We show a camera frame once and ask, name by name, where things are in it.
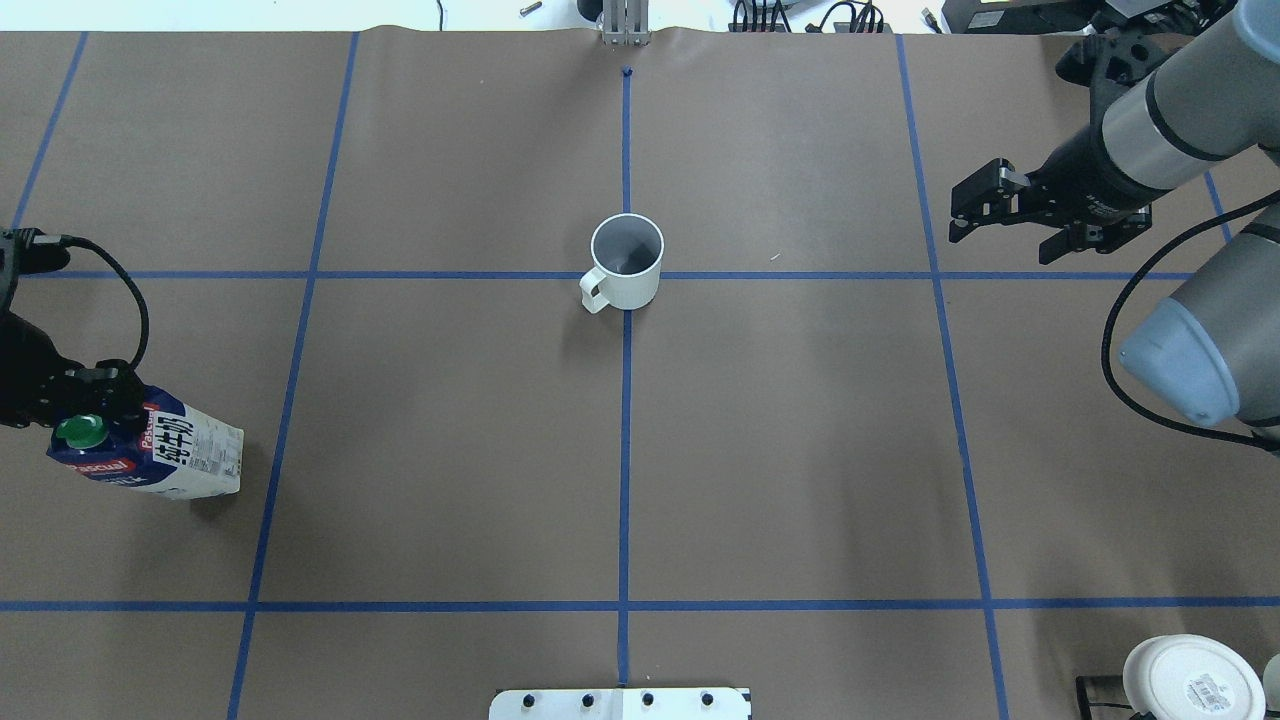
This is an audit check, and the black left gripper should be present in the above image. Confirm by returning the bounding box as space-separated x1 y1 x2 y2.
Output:
1 228 148 430

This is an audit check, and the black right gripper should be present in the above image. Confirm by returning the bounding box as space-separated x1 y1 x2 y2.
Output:
947 126 1161 266

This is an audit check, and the blue white milk carton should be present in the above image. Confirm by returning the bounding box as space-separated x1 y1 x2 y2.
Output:
46 386 244 500

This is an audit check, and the white mug grey inside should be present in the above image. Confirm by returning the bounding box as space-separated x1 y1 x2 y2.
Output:
579 213 666 314

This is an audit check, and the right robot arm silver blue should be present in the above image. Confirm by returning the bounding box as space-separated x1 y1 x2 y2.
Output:
947 1 1277 455

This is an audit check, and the white upside-down mug on rack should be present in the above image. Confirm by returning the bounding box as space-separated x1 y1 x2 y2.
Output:
1121 634 1267 719

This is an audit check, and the aluminium frame post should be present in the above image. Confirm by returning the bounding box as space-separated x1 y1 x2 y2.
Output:
598 0 652 47

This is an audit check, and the black wire mug rack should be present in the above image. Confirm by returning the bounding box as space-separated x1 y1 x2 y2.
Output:
1074 675 1152 720

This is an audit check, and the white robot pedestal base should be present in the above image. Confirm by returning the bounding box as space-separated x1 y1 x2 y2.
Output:
488 687 753 719

